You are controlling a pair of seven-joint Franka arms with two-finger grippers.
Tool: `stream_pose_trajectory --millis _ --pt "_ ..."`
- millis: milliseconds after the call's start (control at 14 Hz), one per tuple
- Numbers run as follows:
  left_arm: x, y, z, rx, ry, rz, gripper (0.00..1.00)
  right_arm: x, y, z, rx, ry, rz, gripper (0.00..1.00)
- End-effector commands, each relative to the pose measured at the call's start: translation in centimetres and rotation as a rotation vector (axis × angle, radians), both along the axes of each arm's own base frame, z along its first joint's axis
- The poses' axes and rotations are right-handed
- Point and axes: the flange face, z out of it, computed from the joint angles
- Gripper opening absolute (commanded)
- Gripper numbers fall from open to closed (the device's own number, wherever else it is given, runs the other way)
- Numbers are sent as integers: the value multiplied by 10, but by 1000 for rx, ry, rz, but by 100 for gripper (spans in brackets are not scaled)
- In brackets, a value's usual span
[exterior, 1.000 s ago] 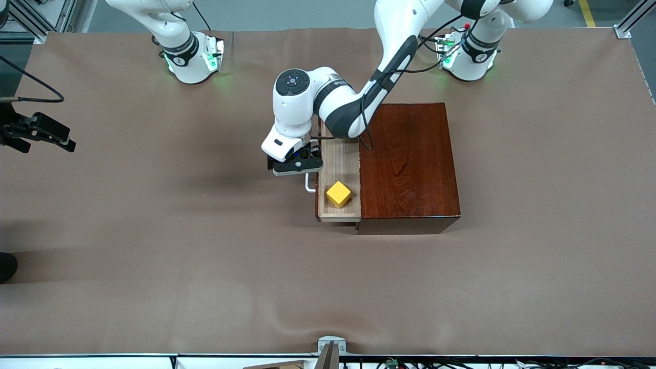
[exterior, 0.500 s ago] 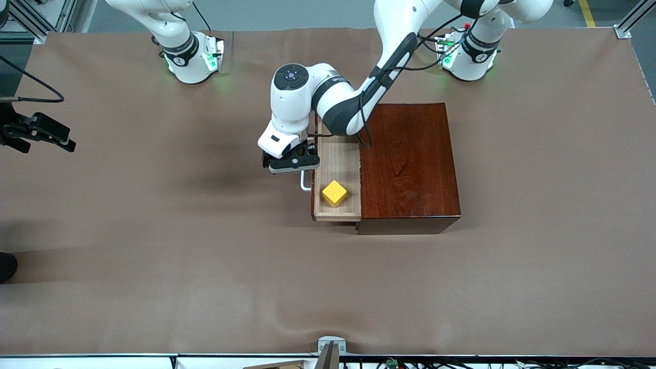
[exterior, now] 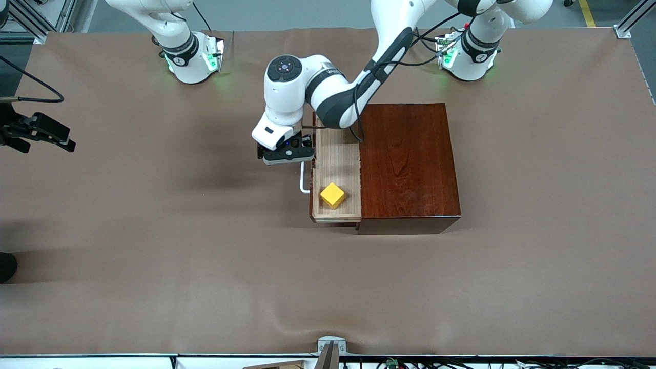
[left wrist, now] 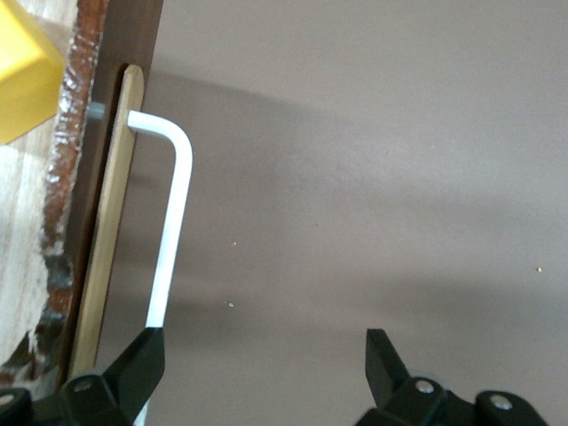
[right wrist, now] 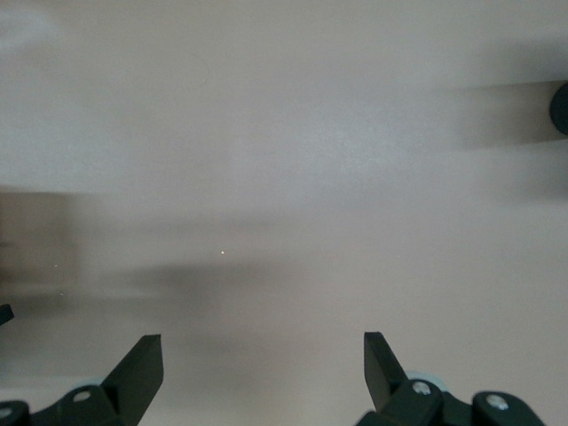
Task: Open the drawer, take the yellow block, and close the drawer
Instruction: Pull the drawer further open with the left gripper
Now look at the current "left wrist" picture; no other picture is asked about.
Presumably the yellow block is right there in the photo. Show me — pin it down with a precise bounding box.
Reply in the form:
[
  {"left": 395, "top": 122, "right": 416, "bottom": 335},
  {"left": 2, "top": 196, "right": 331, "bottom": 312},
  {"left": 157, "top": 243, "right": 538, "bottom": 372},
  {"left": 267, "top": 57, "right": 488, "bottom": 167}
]
[{"left": 0, "top": 0, "right": 66, "bottom": 146}]

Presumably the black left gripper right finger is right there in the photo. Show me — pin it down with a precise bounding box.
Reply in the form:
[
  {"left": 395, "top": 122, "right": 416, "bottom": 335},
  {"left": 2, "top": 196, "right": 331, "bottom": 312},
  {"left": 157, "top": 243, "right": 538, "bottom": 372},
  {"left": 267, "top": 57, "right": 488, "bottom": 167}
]
[{"left": 354, "top": 327, "right": 545, "bottom": 426}]

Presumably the wooden drawer with white handle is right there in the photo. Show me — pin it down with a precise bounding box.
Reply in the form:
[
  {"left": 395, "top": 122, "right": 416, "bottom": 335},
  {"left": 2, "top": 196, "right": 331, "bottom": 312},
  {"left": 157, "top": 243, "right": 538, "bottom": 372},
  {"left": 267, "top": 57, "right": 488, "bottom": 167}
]
[{"left": 0, "top": 0, "right": 194, "bottom": 426}]

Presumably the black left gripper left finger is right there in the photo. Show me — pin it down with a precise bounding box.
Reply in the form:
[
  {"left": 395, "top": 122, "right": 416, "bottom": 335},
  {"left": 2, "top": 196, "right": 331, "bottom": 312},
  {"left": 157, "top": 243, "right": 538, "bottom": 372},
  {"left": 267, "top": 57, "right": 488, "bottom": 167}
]
[{"left": 0, "top": 327, "right": 166, "bottom": 426}]

